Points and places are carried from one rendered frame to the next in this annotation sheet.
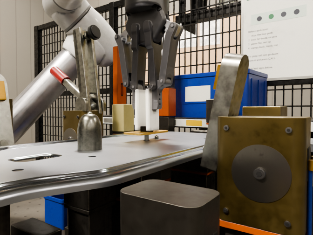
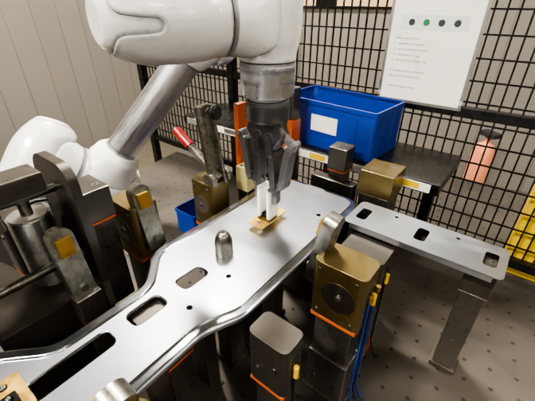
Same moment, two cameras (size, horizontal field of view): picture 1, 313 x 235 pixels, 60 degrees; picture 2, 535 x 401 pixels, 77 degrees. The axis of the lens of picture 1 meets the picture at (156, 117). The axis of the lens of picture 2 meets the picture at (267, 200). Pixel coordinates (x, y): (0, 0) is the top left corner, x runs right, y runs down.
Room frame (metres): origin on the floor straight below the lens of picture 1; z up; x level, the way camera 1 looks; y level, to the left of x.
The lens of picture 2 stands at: (-0.11, -0.01, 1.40)
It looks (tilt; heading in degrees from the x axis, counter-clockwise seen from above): 31 degrees down; 3
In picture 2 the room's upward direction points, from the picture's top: straight up
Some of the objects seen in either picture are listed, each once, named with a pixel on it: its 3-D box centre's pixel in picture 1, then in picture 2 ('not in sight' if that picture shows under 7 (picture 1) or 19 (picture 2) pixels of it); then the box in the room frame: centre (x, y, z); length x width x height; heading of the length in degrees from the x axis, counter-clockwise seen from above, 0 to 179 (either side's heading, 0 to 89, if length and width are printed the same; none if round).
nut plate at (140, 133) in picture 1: (146, 129); (267, 214); (0.47, 0.02, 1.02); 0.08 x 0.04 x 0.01; 145
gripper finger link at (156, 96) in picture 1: (161, 93); (279, 193); (0.45, -0.01, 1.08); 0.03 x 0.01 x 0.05; 55
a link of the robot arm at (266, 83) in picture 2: not in sight; (267, 79); (0.47, 0.02, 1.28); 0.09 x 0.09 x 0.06
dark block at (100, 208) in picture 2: not in sight; (113, 273); (0.39, 0.33, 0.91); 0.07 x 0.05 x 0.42; 55
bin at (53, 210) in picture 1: (67, 206); (197, 216); (0.85, 0.28, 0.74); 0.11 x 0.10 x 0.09; 145
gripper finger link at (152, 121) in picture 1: (152, 110); (271, 202); (0.46, 0.01, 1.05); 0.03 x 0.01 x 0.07; 145
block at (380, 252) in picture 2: not in sight; (363, 301); (0.41, -0.19, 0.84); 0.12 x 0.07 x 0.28; 55
